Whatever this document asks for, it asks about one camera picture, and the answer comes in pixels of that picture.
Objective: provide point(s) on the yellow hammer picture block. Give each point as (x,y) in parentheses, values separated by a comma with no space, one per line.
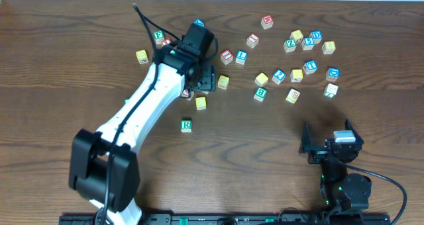
(296,75)

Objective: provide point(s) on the red block top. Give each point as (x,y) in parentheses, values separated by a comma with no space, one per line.
(267,22)

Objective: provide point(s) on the yellow block near centre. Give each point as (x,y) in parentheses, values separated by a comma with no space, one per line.
(223,82)

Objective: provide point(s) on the yellow block far left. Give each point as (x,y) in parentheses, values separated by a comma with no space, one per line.
(142,56)

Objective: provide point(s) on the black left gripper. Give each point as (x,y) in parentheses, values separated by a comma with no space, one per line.
(208,78)

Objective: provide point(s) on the red I block upper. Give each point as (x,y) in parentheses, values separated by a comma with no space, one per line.
(253,40)

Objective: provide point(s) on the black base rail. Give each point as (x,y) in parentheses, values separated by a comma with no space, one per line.
(287,218)

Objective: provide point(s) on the blue d block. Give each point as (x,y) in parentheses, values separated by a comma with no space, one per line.
(332,74)
(317,36)

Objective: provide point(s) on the blue L block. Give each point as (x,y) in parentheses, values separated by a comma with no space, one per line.
(241,57)

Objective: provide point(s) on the blue X block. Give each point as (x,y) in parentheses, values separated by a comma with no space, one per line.
(199,22)

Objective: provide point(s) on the yellow 8 block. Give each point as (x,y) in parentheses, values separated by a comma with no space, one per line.
(328,47)

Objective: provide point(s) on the yellow O block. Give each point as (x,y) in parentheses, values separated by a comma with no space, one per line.
(201,103)

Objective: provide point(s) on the yellow S block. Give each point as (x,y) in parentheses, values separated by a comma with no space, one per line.
(261,79)

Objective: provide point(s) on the red I block left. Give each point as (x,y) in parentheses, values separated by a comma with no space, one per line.
(226,56)

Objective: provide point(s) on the blue D block right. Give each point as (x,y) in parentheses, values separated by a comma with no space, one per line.
(332,74)

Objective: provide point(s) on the green F block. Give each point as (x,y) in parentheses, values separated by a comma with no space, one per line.
(159,36)

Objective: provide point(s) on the blue D block upper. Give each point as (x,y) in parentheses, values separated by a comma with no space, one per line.
(317,36)

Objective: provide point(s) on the green Z block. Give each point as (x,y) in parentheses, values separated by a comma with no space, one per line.
(290,45)

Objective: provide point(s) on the yellow block upper right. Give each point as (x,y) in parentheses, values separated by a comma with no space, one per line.
(297,36)

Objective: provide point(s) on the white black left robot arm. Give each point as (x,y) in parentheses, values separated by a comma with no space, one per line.
(103,164)

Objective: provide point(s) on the red U block centre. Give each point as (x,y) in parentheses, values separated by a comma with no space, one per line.
(187,94)

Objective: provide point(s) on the blue 2 block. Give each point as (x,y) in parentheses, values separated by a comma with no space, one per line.
(278,76)

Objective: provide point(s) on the red X block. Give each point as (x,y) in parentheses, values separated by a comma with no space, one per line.
(166,42)

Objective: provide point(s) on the green 7 block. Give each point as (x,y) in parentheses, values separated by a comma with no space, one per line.
(330,90)

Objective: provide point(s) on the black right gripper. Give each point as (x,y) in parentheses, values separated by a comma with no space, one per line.
(326,149)

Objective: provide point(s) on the red i block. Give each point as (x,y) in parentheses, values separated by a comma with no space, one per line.
(226,56)
(253,40)

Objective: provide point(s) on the blue 5 block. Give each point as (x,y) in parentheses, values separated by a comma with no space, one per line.
(307,43)

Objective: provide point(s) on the yellow snail picture block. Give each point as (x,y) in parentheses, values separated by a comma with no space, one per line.
(292,96)

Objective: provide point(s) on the green R block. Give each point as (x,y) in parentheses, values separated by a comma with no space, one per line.
(186,126)

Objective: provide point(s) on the blue T block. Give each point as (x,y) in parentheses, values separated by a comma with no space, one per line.
(310,67)

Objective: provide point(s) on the green B block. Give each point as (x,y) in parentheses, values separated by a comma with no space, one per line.
(260,94)

